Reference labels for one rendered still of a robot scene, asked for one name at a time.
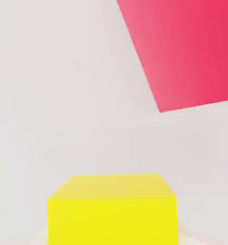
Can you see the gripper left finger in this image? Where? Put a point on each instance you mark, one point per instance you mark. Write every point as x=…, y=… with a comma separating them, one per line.
x=42, y=239

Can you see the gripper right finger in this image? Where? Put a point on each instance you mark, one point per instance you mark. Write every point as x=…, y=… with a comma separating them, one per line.
x=188, y=239

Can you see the large pink box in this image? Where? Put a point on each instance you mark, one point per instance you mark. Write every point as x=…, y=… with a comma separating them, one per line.
x=190, y=53

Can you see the small yellow cube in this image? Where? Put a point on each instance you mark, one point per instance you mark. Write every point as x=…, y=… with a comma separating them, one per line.
x=112, y=218

